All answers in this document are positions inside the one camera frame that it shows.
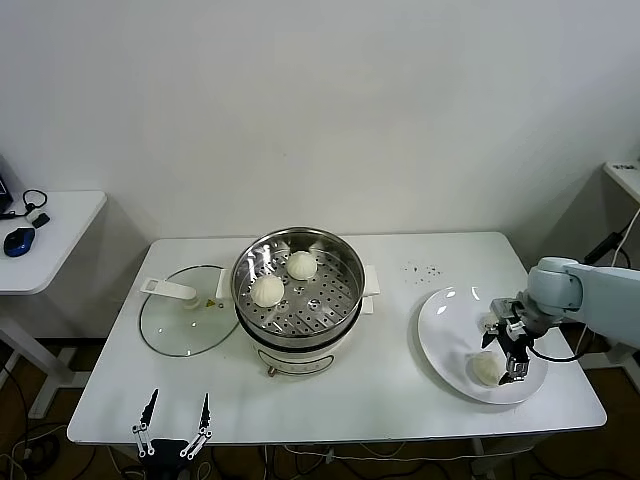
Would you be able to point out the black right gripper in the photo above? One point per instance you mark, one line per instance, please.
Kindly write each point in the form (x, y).
(515, 345)

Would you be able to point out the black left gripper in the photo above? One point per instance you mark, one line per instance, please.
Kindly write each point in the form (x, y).
(165, 448)

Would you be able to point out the white steamed baozi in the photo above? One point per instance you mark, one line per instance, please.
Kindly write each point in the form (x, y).
(301, 266)
(267, 291)
(482, 370)
(486, 321)

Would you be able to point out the blue computer mouse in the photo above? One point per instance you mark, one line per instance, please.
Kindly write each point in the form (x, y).
(19, 241)

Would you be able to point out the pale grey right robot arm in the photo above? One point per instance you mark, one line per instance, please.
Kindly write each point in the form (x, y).
(600, 295)

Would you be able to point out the stainless steel steamer basket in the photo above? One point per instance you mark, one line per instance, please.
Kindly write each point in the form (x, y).
(335, 312)

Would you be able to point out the white round plate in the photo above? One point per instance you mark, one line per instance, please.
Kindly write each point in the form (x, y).
(450, 350)

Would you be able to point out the white electric cooking pot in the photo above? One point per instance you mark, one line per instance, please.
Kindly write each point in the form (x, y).
(295, 357)

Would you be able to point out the white desk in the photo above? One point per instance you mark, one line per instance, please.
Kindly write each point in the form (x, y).
(625, 182)

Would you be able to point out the white side table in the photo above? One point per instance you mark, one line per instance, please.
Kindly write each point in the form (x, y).
(65, 235)

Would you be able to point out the small black device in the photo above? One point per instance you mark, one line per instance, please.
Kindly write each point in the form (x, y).
(41, 219)

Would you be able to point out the dark laptop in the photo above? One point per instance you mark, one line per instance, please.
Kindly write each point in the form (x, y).
(4, 192)

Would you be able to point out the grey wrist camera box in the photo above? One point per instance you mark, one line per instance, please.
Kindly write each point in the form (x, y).
(502, 306)

